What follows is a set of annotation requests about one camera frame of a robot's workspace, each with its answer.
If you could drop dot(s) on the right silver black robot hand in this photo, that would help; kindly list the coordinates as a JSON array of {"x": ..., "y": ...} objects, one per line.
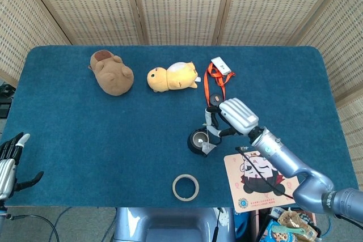
[{"x": 239, "y": 114}]

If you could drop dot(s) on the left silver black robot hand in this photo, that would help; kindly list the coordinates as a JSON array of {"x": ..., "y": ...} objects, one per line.
[{"x": 7, "y": 174}]

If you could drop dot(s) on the tea bag with green tag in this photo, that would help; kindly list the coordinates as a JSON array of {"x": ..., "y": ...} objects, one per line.
[{"x": 208, "y": 148}]

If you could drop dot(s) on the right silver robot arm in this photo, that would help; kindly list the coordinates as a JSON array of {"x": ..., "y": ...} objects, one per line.
[{"x": 283, "y": 157}]

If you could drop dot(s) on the round grey disc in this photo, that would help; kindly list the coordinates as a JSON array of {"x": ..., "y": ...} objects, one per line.
[{"x": 212, "y": 102}]

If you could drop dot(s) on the snack packages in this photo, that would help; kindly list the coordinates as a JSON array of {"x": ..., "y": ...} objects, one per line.
[{"x": 297, "y": 226}]

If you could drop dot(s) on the white badge card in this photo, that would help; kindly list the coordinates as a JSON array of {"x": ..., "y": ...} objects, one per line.
[{"x": 221, "y": 65}]

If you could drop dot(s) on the black equipment beside table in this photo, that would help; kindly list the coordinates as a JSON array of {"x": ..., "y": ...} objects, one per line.
[{"x": 4, "y": 106}]

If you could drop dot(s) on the yellow bear plush toy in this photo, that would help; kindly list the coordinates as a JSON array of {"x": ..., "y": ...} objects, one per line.
[{"x": 175, "y": 77}]

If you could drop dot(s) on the cartoon girl mouse pad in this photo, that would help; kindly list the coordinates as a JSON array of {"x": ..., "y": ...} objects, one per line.
[{"x": 249, "y": 193}]

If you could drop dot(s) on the clear packing tape roll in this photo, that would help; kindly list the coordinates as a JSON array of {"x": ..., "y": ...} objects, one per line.
[{"x": 174, "y": 188}]

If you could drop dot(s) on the blue carpet table cover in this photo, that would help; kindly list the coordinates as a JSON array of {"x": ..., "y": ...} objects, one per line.
[{"x": 127, "y": 140}]

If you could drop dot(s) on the green plastic comb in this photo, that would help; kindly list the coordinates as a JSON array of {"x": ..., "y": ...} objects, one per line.
[{"x": 283, "y": 230}]

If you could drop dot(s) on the woven folding screen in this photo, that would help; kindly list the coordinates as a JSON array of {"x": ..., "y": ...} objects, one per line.
[{"x": 181, "y": 4}]

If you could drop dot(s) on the blue cookie box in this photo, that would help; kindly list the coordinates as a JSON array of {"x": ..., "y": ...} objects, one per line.
[{"x": 272, "y": 236}]

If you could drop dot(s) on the silver robot torso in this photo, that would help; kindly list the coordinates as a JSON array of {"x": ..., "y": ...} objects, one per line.
[{"x": 170, "y": 225}]

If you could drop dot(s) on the brown capybara plush toy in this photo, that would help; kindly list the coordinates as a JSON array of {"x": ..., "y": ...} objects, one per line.
[{"x": 112, "y": 76}]

